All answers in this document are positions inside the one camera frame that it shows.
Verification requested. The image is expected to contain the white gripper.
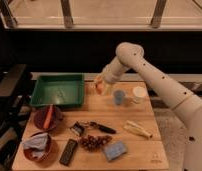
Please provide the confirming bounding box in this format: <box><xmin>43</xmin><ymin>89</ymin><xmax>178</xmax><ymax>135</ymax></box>
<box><xmin>94</xmin><ymin>74</ymin><xmax>112</xmax><ymax>95</ymax></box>

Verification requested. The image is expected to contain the orange apple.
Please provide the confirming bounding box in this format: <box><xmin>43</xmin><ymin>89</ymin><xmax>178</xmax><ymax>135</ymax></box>
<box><xmin>95</xmin><ymin>83</ymin><xmax>104</xmax><ymax>94</ymax></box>

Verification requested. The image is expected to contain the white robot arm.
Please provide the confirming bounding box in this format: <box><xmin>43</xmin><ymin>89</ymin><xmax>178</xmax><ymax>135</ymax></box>
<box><xmin>94</xmin><ymin>42</ymin><xmax>202</xmax><ymax>171</ymax></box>

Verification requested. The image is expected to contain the green plastic tray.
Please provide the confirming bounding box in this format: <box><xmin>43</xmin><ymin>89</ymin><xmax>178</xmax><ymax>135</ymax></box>
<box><xmin>30</xmin><ymin>74</ymin><xmax>84</xmax><ymax>108</ymax></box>

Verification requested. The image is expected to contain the blue translucent cup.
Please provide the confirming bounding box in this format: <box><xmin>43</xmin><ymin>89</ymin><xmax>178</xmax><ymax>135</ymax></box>
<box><xmin>113</xmin><ymin>90</ymin><xmax>125</xmax><ymax>105</ymax></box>

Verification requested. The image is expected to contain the white cup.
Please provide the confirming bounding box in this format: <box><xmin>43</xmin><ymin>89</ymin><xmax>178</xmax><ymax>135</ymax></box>
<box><xmin>132</xmin><ymin>86</ymin><xmax>147</xmax><ymax>104</ymax></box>

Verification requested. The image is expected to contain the bunch of red grapes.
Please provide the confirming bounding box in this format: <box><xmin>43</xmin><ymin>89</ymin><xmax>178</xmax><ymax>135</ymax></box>
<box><xmin>79</xmin><ymin>135</ymin><xmax>112</xmax><ymax>152</ymax></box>

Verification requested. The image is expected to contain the dark red bowl with carrot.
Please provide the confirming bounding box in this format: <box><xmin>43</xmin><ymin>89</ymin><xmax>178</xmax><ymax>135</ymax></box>
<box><xmin>33</xmin><ymin>106</ymin><xmax>63</xmax><ymax>131</ymax></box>

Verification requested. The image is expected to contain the orange carrot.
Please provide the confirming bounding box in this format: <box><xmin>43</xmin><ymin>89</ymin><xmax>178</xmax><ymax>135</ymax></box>
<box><xmin>43</xmin><ymin>104</ymin><xmax>53</xmax><ymax>129</ymax></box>

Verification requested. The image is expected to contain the blue sponge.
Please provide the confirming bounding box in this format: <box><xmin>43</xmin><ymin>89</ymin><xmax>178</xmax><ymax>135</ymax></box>
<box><xmin>103</xmin><ymin>141</ymin><xmax>127</xmax><ymax>161</ymax></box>

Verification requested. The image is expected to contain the black remote control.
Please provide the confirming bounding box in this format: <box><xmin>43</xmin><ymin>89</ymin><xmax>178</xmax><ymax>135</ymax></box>
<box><xmin>59</xmin><ymin>139</ymin><xmax>78</xmax><ymax>166</ymax></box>

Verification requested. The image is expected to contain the blue grey cloth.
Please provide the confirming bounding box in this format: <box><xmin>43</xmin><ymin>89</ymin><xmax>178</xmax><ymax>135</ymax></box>
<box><xmin>22</xmin><ymin>133</ymin><xmax>48</xmax><ymax>158</ymax></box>

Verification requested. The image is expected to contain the brown bowl with cloth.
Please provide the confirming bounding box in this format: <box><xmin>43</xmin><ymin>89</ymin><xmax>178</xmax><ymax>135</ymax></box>
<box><xmin>22</xmin><ymin>133</ymin><xmax>51</xmax><ymax>162</ymax></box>

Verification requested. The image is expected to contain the black chair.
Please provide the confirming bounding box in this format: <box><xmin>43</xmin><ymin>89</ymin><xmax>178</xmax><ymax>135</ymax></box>
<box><xmin>0</xmin><ymin>63</ymin><xmax>28</xmax><ymax>161</ymax></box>

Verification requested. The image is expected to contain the black handled peeler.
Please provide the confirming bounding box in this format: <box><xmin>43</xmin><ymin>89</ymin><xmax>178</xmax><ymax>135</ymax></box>
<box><xmin>70</xmin><ymin>121</ymin><xmax>116</xmax><ymax>136</ymax></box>

